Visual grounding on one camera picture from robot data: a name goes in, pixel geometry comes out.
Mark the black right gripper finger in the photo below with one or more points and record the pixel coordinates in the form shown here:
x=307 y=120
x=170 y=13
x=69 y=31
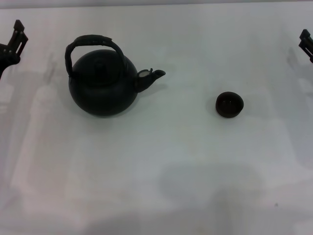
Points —
x=307 y=44

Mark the small dark brown teacup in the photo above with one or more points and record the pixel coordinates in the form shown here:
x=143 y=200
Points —
x=229 y=105

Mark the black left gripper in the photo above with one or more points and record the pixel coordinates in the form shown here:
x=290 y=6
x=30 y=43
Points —
x=7 y=55

